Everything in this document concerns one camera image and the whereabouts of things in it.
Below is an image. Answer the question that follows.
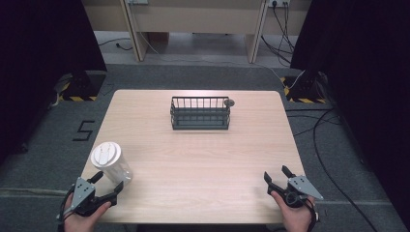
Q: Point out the black stand base with hazard tape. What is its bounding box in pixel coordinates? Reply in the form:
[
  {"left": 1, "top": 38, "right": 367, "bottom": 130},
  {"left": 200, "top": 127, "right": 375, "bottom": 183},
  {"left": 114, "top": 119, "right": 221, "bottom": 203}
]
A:
[
  {"left": 53, "top": 71, "right": 107, "bottom": 102},
  {"left": 279, "top": 71, "right": 330, "bottom": 104}
]

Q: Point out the person's left hand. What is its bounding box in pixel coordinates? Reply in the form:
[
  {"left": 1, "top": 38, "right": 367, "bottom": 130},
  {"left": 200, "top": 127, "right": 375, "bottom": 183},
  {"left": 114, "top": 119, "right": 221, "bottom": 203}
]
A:
[{"left": 63, "top": 192, "right": 112, "bottom": 232}]

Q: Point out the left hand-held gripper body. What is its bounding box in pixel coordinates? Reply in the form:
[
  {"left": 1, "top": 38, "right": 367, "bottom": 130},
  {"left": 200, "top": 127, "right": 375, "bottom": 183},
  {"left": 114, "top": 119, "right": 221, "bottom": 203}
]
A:
[{"left": 56, "top": 176, "right": 112, "bottom": 223}]

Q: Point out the beige wooden desk frame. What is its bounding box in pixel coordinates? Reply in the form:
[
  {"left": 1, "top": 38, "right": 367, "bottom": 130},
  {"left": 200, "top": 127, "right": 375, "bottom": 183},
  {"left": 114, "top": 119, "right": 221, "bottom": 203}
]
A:
[{"left": 80, "top": 0, "right": 313, "bottom": 64}]

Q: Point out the black curtain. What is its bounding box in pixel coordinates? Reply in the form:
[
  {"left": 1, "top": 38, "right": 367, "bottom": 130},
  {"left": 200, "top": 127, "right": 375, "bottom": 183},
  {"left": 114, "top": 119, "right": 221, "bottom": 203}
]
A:
[
  {"left": 0, "top": 0, "right": 108, "bottom": 165},
  {"left": 289, "top": 0, "right": 410, "bottom": 223}
]

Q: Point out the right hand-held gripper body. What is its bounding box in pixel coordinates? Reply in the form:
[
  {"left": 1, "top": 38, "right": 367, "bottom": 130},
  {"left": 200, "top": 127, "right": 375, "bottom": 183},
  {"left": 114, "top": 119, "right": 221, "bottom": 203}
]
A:
[{"left": 272, "top": 175, "right": 324, "bottom": 209}]

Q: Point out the black cable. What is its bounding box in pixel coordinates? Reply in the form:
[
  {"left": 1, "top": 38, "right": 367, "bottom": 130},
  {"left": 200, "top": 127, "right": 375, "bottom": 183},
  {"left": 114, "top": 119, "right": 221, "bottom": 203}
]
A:
[
  {"left": 97, "top": 37, "right": 133, "bottom": 52},
  {"left": 284, "top": 108, "right": 380, "bottom": 232}
]

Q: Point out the dark wire basket rack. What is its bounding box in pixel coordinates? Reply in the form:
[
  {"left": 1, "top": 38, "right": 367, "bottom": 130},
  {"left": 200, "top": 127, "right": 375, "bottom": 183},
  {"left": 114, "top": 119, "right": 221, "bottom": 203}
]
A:
[{"left": 169, "top": 96, "right": 236, "bottom": 131}]

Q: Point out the bundle of black cables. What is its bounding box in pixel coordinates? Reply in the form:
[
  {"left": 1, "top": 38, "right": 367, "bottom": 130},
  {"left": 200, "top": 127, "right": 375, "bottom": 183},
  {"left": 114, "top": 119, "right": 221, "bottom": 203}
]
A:
[{"left": 260, "top": 1, "right": 296, "bottom": 68}]

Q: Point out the person's right hand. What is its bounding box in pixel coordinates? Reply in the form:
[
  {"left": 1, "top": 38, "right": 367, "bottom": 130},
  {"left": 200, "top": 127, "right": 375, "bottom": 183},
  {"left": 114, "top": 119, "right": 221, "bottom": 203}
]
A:
[{"left": 270, "top": 190, "right": 318, "bottom": 232}]

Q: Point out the white lidded cup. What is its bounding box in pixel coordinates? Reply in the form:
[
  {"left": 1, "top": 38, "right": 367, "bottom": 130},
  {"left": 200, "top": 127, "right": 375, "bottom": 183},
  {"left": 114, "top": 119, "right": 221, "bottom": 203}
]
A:
[{"left": 90, "top": 141, "right": 133, "bottom": 187}]

